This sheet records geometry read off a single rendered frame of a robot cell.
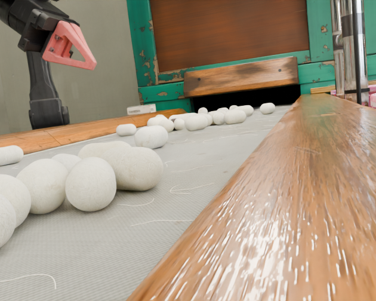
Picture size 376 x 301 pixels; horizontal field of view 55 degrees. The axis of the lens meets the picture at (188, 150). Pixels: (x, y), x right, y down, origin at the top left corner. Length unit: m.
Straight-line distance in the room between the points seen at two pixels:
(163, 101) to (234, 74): 0.23
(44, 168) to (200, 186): 0.07
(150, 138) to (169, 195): 0.17
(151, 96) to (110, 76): 1.25
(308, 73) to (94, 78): 1.65
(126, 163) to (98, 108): 2.23
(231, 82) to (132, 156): 0.81
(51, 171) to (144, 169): 0.04
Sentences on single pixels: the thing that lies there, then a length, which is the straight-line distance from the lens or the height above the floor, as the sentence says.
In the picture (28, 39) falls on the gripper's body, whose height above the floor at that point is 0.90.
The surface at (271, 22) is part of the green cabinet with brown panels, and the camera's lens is 1.03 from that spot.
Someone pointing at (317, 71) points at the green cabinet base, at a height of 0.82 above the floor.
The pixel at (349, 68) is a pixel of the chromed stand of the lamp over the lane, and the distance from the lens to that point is 0.44.
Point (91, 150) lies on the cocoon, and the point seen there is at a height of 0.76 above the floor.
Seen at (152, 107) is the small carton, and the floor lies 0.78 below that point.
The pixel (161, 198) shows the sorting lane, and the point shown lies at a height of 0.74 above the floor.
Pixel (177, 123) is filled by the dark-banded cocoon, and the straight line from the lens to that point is 0.53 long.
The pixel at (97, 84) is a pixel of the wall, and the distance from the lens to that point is 2.39.
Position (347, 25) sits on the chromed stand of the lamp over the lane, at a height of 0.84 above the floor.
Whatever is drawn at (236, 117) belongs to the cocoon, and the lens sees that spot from 0.53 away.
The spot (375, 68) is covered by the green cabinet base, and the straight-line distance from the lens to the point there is 1.01.
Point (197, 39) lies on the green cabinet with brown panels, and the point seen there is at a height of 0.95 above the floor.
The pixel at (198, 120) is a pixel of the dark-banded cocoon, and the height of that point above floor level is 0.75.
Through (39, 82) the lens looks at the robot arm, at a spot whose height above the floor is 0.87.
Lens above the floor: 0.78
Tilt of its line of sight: 8 degrees down
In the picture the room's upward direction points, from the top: 7 degrees counter-clockwise
